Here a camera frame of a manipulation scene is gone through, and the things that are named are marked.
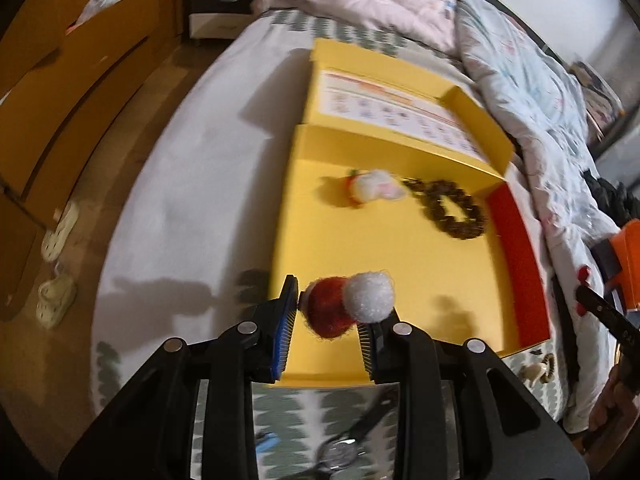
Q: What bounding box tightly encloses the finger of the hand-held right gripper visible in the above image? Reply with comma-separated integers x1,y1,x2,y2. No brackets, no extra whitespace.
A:
575,285,640,346

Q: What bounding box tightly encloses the red berry hair clip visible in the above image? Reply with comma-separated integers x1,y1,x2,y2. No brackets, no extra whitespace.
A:
574,265,593,316

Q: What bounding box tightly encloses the yellow cardboard box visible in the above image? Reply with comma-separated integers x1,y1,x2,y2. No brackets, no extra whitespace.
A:
267,37,552,388

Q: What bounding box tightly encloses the brown bead bracelet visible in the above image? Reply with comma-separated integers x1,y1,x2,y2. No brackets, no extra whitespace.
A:
402,178,487,241

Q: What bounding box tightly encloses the red santa hat hair clip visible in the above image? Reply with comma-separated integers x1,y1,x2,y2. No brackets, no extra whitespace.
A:
299,271,396,338

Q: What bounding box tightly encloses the pale printed quilt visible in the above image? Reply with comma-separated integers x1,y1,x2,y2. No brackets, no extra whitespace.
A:
445,0,626,431

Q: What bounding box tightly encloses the bead string with white charm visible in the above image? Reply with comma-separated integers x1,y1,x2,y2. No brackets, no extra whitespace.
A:
519,352,557,387

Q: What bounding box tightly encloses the black clothing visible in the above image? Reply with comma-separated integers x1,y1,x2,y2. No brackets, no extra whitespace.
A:
582,170,640,231

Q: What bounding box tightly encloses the white plush hair clip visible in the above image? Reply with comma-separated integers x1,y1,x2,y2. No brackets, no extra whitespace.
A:
345,169,407,208

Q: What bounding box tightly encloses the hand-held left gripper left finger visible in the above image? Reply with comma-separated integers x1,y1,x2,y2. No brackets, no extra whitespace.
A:
59,274,301,480

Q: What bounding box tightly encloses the cream slipper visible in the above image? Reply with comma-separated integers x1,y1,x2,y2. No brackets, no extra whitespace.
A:
41,202,81,263
36,275,78,331

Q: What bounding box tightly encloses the white plastic bag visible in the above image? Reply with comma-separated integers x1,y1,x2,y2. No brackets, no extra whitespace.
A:
65,0,148,36

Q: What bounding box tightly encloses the person's right hand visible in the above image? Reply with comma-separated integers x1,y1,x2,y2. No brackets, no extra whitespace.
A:
587,355,640,436

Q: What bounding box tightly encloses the black wristwatch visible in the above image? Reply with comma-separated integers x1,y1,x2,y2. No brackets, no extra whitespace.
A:
310,392,398,476

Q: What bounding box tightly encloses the black and white nightstand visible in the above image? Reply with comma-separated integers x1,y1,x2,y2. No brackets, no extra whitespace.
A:
186,0,271,43

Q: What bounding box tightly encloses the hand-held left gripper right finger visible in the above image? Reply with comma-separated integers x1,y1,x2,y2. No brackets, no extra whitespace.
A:
356,307,591,480

